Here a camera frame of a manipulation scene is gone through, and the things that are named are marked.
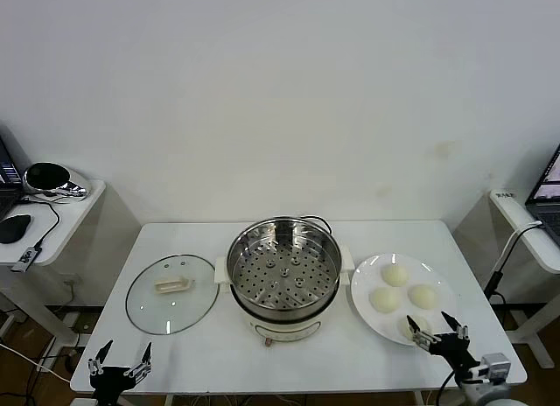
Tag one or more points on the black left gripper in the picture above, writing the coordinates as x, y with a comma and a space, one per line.
109, 380

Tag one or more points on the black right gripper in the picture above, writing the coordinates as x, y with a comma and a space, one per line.
452, 347

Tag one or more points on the white steamed baozi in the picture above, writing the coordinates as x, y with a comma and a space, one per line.
394, 275
420, 325
423, 296
385, 299

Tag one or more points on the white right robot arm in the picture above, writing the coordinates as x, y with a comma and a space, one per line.
485, 390

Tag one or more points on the stainless steel steamer basket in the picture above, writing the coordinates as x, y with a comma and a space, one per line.
284, 266

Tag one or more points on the white round plate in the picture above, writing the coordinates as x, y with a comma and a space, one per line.
437, 275

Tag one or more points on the white side table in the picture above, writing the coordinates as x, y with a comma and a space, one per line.
79, 213
512, 215

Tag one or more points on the grey usb hub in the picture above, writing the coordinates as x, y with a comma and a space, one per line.
26, 258

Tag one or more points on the small printed label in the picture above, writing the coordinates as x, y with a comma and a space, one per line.
506, 195

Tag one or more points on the black computer mouse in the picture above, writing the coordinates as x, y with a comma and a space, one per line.
14, 228

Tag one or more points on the chrome and black shell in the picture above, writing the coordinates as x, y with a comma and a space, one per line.
74, 183

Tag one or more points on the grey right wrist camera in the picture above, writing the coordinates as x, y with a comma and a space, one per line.
495, 364

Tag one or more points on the white wall socket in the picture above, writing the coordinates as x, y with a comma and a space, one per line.
72, 280

